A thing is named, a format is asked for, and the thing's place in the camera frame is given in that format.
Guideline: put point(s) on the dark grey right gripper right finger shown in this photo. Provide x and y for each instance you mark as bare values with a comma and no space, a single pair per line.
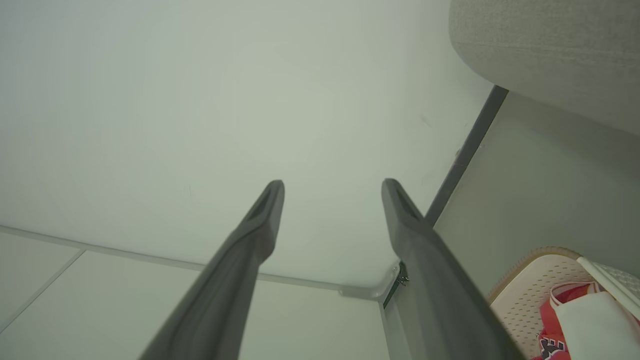
435,290

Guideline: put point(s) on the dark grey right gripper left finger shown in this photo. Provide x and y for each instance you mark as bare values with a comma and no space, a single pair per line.
235,280

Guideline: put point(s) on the red shirt white striped cuffs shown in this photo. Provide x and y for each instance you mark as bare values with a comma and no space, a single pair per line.
549,325

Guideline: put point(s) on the white garment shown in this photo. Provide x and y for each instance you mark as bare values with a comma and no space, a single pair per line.
595,330

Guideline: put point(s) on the cream perforated laundry basket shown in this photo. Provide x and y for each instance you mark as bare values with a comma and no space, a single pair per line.
525,300

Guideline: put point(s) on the black baseboard strip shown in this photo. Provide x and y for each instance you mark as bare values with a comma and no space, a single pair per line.
465,155

